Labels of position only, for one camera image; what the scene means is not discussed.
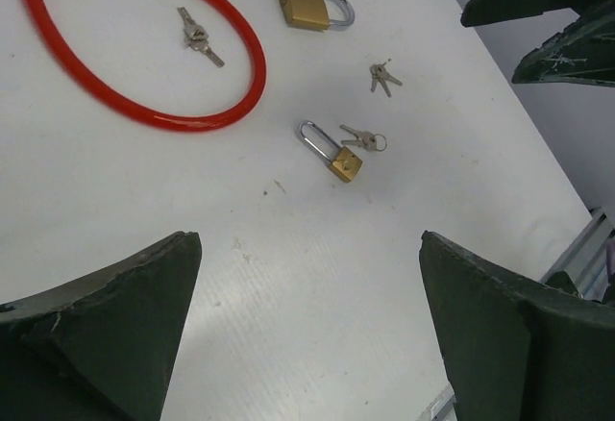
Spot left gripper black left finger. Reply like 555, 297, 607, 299
1, 232, 201, 420

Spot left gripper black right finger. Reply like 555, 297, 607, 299
419, 232, 614, 420

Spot large padlock keys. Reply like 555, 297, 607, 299
370, 61, 403, 98

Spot large brass padlock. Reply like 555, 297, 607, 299
278, 0, 356, 31

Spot small brass padlock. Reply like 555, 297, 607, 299
298, 121, 363, 184

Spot cable lock keys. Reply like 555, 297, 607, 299
177, 7, 225, 68

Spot red cable lock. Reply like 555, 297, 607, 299
22, 0, 267, 133

